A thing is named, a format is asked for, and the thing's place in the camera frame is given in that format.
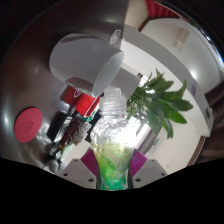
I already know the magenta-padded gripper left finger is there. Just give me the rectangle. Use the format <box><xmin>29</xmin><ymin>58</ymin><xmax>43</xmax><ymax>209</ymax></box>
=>
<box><xmin>63</xmin><ymin>148</ymin><xmax>100</xmax><ymax>190</ymax></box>

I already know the green plant in white pot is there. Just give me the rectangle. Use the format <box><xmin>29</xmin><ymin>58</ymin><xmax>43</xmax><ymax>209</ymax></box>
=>
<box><xmin>114</xmin><ymin>64</ymin><xmax>194</xmax><ymax>139</ymax></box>

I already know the clear bottle with green label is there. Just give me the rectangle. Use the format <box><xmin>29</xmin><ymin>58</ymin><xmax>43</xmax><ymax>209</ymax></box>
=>
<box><xmin>89</xmin><ymin>87</ymin><xmax>138</xmax><ymax>192</ymax></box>

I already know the red box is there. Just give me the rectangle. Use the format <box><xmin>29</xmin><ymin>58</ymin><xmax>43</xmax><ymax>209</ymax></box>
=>
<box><xmin>59</xmin><ymin>84</ymin><xmax>101</xmax><ymax>118</ymax></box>

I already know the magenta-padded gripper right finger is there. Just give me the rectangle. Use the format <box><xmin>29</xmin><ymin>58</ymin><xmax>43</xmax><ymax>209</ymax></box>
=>
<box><xmin>128</xmin><ymin>148</ymin><xmax>168</xmax><ymax>190</ymax></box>

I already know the small black device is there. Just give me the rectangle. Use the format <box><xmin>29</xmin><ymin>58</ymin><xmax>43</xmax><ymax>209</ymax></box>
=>
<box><xmin>46</xmin><ymin>111</ymin><xmax>69</xmax><ymax>141</ymax></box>

